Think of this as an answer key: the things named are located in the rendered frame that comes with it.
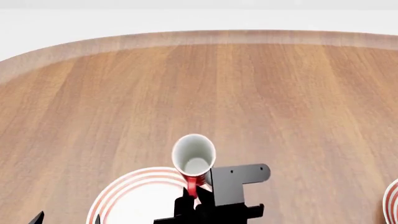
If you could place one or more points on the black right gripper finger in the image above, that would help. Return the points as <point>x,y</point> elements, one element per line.
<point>205,198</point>
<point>184,204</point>

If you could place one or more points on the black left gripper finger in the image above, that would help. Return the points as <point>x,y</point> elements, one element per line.
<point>38,219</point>
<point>98,220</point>

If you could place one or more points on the white plate red rings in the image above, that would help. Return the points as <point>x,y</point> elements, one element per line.
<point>140,200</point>
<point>391,203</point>

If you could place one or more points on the red mug white inside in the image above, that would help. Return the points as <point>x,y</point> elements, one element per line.
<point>193,149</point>

